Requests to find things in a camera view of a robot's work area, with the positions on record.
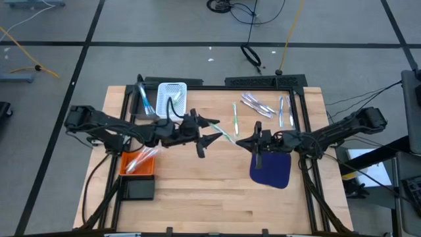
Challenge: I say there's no yellow hanging cable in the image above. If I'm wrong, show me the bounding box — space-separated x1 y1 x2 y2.
278 0 305 76

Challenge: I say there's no yellow floor cable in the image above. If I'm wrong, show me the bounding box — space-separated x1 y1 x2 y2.
0 26 61 79

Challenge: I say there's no dark blue square mat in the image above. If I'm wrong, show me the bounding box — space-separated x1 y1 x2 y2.
249 151 293 190

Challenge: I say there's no black coiled cable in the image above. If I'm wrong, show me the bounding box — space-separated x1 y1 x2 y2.
240 44 263 75

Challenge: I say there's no dark grey plastic basket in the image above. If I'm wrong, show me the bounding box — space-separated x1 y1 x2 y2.
129 88 161 120

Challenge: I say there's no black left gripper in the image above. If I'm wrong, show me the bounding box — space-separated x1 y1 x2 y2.
161 108 224 159

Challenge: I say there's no orange toothbrush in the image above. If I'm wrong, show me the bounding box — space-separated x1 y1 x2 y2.
126 153 151 174
130 147 161 171
125 150 155 174

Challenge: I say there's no black plastic basket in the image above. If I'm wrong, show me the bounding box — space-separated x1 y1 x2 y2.
119 175 157 201

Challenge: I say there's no orange plastic basket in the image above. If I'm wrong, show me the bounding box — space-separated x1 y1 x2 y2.
118 151 157 177

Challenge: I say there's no white box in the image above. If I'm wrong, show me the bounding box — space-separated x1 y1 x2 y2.
345 147 393 188

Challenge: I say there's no white perforated plastic basket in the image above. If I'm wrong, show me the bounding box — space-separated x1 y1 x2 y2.
155 82 188 122

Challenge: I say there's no grey cabinet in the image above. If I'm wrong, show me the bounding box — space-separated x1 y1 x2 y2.
391 151 421 237

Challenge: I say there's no black cable under table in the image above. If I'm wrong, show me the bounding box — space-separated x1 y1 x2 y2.
81 153 111 226

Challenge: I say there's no black perforated panel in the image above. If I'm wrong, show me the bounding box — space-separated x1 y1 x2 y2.
224 74 309 88

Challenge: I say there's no blue toothbrush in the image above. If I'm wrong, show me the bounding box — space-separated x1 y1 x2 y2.
141 95 157 116
278 95 285 128
137 82 151 115
139 84 154 115

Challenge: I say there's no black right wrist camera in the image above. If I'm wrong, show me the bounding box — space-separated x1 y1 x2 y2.
264 132 287 149

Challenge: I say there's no white floor cable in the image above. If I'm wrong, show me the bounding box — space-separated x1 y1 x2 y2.
0 0 57 43

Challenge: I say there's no grey furniture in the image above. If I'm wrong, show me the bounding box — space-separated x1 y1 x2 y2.
400 68 421 152

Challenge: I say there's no grey metal foot bar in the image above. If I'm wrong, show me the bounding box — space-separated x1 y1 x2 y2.
0 72 36 83
3 0 66 8

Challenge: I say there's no black floor object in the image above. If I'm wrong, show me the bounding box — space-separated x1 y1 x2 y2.
0 101 14 119

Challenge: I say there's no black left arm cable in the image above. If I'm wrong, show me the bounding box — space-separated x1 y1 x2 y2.
165 96 186 120

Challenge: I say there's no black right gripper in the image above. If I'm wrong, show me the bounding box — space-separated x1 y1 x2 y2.
235 120 290 169

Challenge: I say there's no black floor cable bundle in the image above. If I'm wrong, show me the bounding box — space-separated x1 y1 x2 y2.
206 0 287 26

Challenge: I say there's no black flat panel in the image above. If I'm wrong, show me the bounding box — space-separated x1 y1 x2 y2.
143 76 204 87

